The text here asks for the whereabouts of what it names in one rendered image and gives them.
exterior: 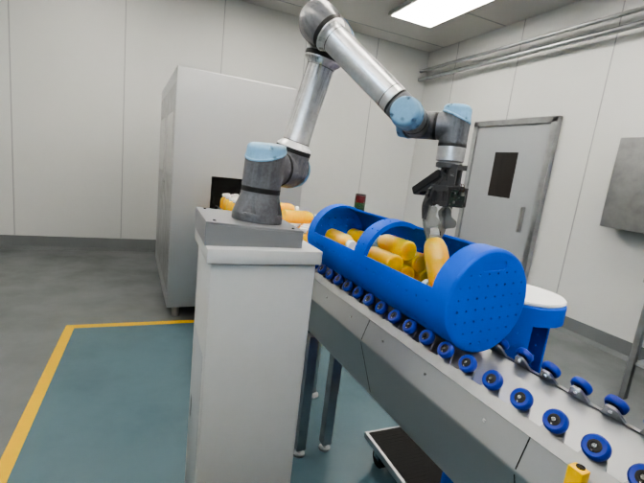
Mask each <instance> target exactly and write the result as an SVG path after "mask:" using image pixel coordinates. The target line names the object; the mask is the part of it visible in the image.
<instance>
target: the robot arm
mask: <svg viewBox="0 0 644 483"><path fill-rule="evenodd" d="M298 23H299V29H300V32H301V35H302V36H303V38H304V39H306V41H307V42H308V46H307V49H306V52H305V56H306V58H307V60H308V63H307V66H306V69H305V72H304V75H303V78H302V80H301V83H300V87H299V90H298V93H297V96H296V99H295V102H294V105H293V108H292V111H291V114H290V117H289V120H288V123H287V128H286V131H285V134H284V137H283V138H282V139H280V140H278V141H277V143H276V144H272V143H263V142H251V143H249V144H248V145H247V148H246V153H245V155H244V157H245V159H244V167H243V174H242V182H241V193H240V195H239V197H238V199H237V201H236V203H235V205H234V207H233V209H232V215H231V217H232V218H233V219H238V220H241V221H246V222H251V223H258V224H266V225H280V224H282V218H283V216H282V210H281V204H280V192H281V187H283V188H287V189H291V188H296V187H299V186H301V185H303V184H304V183H305V182H306V181H307V180H308V178H309V176H310V173H311V165H310V162H309V160H310V157H311V151H310V149H309V144H310V141H311V137H312V134H313V131H314V128H315V126H316V123H317V120H318V117H319V114H320V111H321V108H322V105H323V102H324V100H325V97H326V94H327V91H328V88H329V85H330V82H331V79H332V76H333V73H334V71H335V70H337V69H339V68H340V67H341V68H342V69H343V70H344V71H345V72H346V73H347V74H348V75H349V76H350V77H351V78H352V79H353V80H354V81H355V82H356V83H357V84H358V86H359V87H360V88H361V89H362V90H363V91H364V92H365V93H366V94H367V95H368V96H369V97H370V98H371V99H372V100H373V101H374V102H375V103H376V104H377V105H378V106H379V107H380V108H381V109H382V111H383V112H384V113H385V114H386V115H387V116H388V117H389V118H390V119H391V120H392V122H393V124H394V125H395V126H396V132H397V135H398V136H399V137H403V138H406V139H411V138H413V139H427V140H439V142H438V147H437V153H436V159H435V160H436V161H438V162H436V165H435V167H438V168H441V170H436V171H435V172H433V173H432V174H430V175H429V176H427V177H426V178H424V179H423V180H422V181H420V182H419V183H417V184H416V185H414V186H413V187H412V192H413V194H414V195H421V196H425V198H424V201H423V204H422V219H423V227H424V231H425V237H426V238H429V234H430V228H432V227H438V229H439V232H440V236H441V238H442V237H443V236H444V234H445V232H446V229H449V228H454V227H456V220H455V219H454V218H453V217H452V216H451V210H452V207H455V208H463V207H464V208H465V207H466V202H467V196H468V190H469V189H466V188H465V185H464V184H463V185H464V187H462V184H461V179H462V173H463V171H466V170H467V168H468V166H463V165H462V164H461V163H464V160H465V154H466V148H467V143H468V138H469V132H470V126H471V124H472V123H471V120H472V108H471V107H470V106H469V105H467V104H463V103H448V104H446V105H445V106H444V109H443V111H440V112H437V111H425V110H424V108H423V106H422V104H421V103H420V102H419V101H418V100H417V99H415V98H414V97H413V96H412V95H411V94H410V93H408V92H407V91H406V89H405V88H404V87H403V86H402V85H401V84H400V83H399V82H398V81H397V80H396V79H395V78H394V77H393V76H392V75H391V74H390V73H389V72H388V71H387V70H386V69H385V68H384V67H383V66H382V65H381V64H380V63H379V62H378V61H377V60H376V59H375V58H374V57H373V56H372V55H371V54H370V53H369V52H368V51H367V50H366V49H365V48H364V47H363V46H362V45H361V44H360V43H359V42H358V41H357V40H356V39H355V36H354V32H353V30H352V28H351V26H350V24H349V23H348V21H347V20H346V19H345V18H343V16H342V15H341V14H340V13H339V12H338V10H337V9H336V8H335V7H334V5H333V4H331V3H330V2H329V1H326V0H311V1H309V3H307V4H306V5H305V6H304V8H303V9H302V10H301V12H300V15H299V22H298ZM460 184H461V186H460ZM465 196H466V197H465ZM464 201H465V202H464ZM436 204H438V205H439V206H442V208H441V209H440V210H439V211H438V216H439V218H438V217H437V210H438V208H437V206H435V205H436Z"/></svg>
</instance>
